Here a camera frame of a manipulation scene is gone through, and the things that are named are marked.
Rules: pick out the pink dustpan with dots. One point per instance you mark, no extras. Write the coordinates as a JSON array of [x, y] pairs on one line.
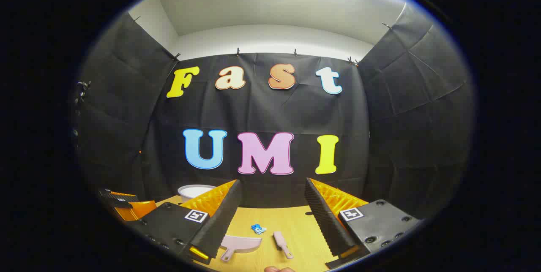
[[243, 242]]

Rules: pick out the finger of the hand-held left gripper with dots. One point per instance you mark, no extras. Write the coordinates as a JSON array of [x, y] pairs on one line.
[[139, 210], [120, 196]]

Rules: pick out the wooden desktop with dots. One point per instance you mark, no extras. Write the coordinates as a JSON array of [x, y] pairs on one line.
[[302, 229]]

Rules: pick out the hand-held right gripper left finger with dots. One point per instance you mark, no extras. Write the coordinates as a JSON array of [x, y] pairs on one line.
[[224, 217]]

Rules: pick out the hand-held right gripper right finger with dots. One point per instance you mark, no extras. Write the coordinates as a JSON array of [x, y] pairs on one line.
[[323, 217]]

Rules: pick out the blue trash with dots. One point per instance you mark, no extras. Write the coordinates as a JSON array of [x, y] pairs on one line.
[[258, 229]]

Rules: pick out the white garbage bin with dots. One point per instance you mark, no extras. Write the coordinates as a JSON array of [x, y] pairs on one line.
[[196, 191]]

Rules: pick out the pink small broom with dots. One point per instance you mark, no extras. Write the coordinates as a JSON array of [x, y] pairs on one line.
[[281, 242]]

